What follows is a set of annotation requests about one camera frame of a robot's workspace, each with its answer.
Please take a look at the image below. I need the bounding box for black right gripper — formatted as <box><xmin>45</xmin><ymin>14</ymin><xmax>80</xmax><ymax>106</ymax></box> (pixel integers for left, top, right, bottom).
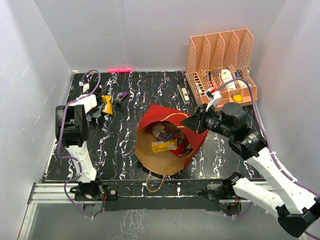
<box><xmin>180</xmin><ymin>103</ymin><xmax>234</xmax><ymax>138</ymax></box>

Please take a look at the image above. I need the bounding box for yellow snack packet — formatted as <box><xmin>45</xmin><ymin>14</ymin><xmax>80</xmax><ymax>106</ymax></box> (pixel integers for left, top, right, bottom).
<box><xmin>101</xmin><ymin>95</ymin><xmax>113</xmax><ymax>115</ymax></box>
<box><xmin>151</xmin><ymin>138</ymin><xmax>178</xmax><ymax>153</ymax></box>

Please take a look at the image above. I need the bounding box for purple M&M's packet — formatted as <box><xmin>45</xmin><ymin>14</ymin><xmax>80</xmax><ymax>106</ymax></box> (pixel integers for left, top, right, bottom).
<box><xmin>114</xmin><ymin>91</ymin><xmax>129</xmax><ymax>104</ymax></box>

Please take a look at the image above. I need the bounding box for red snack packet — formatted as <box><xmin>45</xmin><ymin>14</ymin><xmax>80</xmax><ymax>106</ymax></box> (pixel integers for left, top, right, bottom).
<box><xmin>161</xmin><ymin>121</ymin><xmax>190</xmax><ymax>158</ymax></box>

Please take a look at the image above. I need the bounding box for red brown paper bag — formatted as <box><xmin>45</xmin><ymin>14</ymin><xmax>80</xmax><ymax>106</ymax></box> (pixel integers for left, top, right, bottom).
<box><xmin>134</xmin><ymin>104</ymin><xmax>208</xmax><ymax>180</ymax></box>

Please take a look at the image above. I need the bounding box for brown M&M's packet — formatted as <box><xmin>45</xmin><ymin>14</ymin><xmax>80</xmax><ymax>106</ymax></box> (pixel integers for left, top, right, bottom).
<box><xmin>156</xmin><ymin>132</ymin><xmax>174</xmax><ymax>142</ymax></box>

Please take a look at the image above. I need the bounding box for silver snack wrapper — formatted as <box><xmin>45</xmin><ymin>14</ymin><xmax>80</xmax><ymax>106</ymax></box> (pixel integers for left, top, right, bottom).
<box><xmin>151</xmin><ymin>122</ymin><xmax>166</xmax><ymax>139</ymax></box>
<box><xmin>86</xmin><ymin>104</ymin><xmax>104</xmax><ymax>122</ymax></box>

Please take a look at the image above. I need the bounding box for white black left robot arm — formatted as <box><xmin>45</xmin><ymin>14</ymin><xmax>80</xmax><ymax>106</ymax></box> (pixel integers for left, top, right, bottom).
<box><xmin>55</xmin><ymin>80</ymin><xmax>104</xmax><ymax>200</ymax></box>

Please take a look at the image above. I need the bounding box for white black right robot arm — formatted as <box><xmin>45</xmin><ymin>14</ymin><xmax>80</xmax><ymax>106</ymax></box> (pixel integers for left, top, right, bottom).
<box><xmin>180</xmin><ymin>102</ymin><xmax>320</xmax><ymax>238</ymax></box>

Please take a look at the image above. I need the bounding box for green white tube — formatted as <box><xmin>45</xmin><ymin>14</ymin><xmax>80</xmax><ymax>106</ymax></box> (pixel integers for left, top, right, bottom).
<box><xmin>196</xmin><ymin>82</ymin><xmax>203</xmax><ymax>93</ymax></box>

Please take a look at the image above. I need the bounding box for beige black stapler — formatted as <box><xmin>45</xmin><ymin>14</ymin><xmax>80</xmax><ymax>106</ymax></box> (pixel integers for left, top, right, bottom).
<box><xmin>177</xmin><ymin>79</ymin><xmax>190</xmax><ymax>105</ymax></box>

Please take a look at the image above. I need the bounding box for peach plastic file organizer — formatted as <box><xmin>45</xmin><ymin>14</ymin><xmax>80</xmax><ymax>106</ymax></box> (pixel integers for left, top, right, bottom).
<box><xmin>185</xmin><ymin>28</ymin><xmax>258</xmax><ymax>110</ymax></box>

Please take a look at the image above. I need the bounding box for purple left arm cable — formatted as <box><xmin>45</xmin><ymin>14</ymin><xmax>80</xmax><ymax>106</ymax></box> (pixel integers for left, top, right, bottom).
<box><xmin>56</xmin><ymin>69</ymin><xmax>106</xmax><ymax>220</ymax></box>

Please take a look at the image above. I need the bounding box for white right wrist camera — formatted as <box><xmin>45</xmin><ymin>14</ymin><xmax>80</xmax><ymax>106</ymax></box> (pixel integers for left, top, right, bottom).
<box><xmin>204</xmin><ymin>87</ymin><xmax>222</xmax><ymax>112</ymax></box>

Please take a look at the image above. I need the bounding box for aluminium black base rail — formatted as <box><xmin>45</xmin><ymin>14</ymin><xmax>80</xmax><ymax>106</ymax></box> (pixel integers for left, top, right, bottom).
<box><xmin>18</xmin><ymin>179</ymin><xmax>269</xmax><ymax>240</ymax></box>

